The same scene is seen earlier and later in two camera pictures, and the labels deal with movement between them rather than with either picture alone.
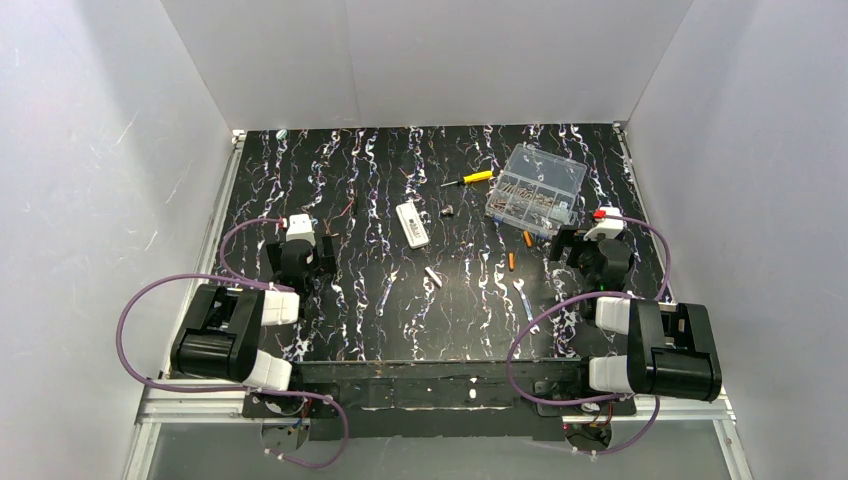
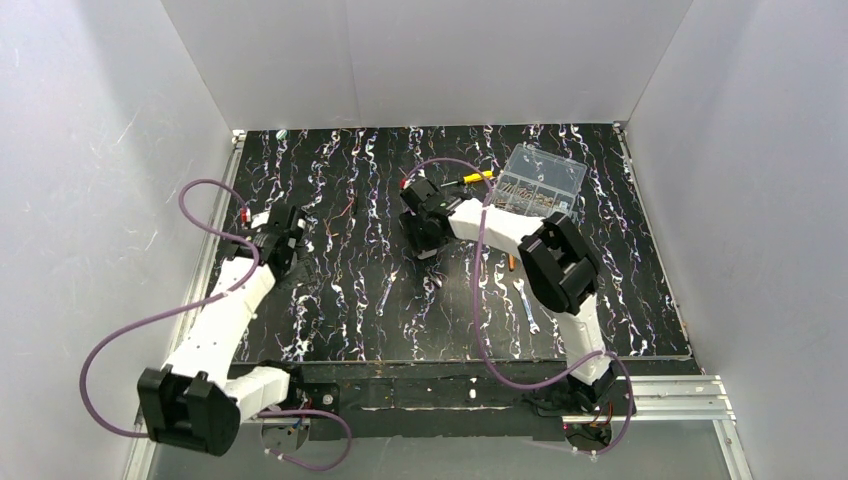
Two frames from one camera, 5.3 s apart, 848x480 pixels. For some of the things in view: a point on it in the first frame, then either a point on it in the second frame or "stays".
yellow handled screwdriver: x=473 y=177 stays
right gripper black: x=561 y=243 -> x=427 y=240
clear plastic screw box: x=536 y=192 stays
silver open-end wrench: x=518 y=285 stays
